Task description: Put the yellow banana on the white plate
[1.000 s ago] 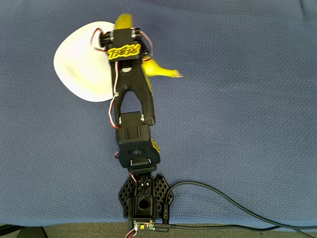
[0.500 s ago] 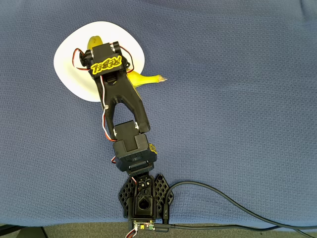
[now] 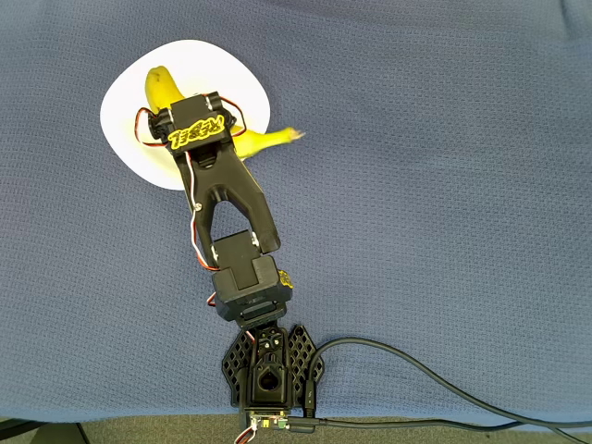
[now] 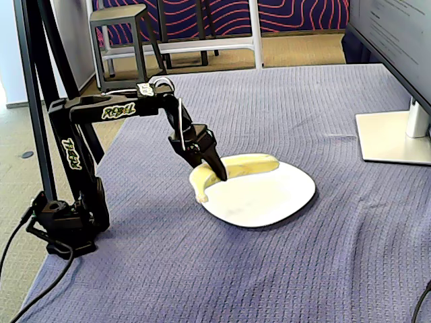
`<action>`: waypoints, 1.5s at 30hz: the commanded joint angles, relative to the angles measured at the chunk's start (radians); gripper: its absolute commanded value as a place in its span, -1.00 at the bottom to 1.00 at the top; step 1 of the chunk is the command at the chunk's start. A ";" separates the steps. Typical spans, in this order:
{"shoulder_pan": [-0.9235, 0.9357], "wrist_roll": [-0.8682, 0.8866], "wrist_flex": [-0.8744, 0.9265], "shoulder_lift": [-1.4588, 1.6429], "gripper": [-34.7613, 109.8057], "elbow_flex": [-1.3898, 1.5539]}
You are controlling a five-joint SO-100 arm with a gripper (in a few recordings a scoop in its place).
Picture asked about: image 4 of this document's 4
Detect yellow banana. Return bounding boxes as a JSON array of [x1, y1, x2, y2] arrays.
[[188, 153, 281, 204]]

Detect white rounded square plate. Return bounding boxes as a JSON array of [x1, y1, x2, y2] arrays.
[[198, 155, 317, 229]]

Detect black chair legs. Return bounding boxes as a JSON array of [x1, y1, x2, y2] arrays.
[[156, 0, 220, 70]]

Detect blue knitted table cloth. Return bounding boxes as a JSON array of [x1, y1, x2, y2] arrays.
[[18, 63, 431, 323]]

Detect grey metal stool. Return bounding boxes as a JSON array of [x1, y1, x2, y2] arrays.
[[89, 3, 168, 94]]

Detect purple panel with pink waves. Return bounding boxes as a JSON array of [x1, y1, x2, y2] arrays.
[[92, 0, 351, 44]]

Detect computer monitor with silver stand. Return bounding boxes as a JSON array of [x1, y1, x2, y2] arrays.
[[345, 0, 431, 166]]

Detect white metal frame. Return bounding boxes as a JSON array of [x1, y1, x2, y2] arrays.
[[86, 0, 264, 90]]

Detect black camera tripod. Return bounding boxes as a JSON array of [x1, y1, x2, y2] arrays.
[[13, 0, 105, 203]]

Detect black cable with straight plug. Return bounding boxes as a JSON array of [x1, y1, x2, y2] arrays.
[[9, 240, 75, 323]]

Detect black cable with angled plug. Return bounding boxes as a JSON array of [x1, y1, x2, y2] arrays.
[[0, 207, 34, 280]]

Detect thin black cable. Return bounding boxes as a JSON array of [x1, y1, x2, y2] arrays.
[[411, 281, 431, 323]]

